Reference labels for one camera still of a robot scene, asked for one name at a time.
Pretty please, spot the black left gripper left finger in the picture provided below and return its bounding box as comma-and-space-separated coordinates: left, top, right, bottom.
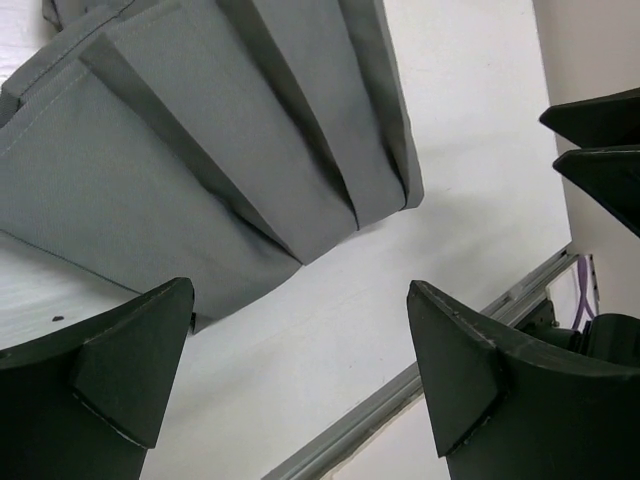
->
1, 278, 194, 479

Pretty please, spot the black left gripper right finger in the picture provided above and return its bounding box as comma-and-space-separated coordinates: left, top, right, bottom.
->
407, 281, 639, 479

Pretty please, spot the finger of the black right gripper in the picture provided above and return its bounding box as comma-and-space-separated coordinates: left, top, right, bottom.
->
539, 88, 639, 148
553, 145, 640, 230

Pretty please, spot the grey pleated skirt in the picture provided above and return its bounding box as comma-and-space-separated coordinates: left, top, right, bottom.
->
1, 1, 424, 330

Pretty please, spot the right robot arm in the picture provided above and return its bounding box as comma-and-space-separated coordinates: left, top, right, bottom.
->
525, 88, 639, 367

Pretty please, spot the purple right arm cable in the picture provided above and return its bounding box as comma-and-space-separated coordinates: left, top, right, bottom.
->
572, 254, 599, 331

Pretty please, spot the aluminium table edge rail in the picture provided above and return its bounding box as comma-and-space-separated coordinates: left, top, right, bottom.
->
265, 249, 578, 480

